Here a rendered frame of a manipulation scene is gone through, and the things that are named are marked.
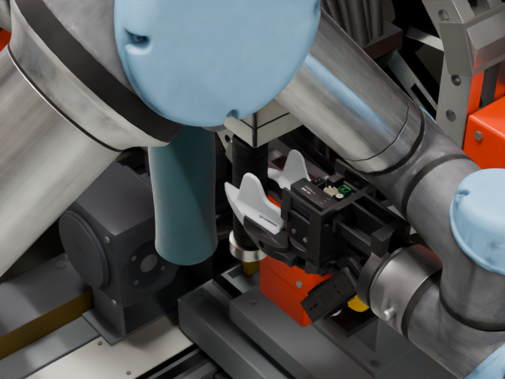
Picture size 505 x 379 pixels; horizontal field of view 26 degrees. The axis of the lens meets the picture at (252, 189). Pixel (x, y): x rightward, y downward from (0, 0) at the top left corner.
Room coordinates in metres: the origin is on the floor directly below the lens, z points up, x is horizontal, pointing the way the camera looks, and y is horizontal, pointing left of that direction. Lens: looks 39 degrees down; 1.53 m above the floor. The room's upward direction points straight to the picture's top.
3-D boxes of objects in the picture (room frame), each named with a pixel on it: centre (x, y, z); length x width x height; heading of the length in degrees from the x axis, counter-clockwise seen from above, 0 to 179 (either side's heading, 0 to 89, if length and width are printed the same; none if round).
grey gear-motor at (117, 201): (1.47, 0.12, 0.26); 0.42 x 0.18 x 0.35; 129
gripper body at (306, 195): (0.76, -0.09, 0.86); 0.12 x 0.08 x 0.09; 40
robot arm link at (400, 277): (0.70, -0.14, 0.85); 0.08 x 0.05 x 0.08; 130
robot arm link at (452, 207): (0.66, -0.18, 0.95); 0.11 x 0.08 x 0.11; 25
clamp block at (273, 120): (0.88, -0.02, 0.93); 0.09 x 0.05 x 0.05; 129
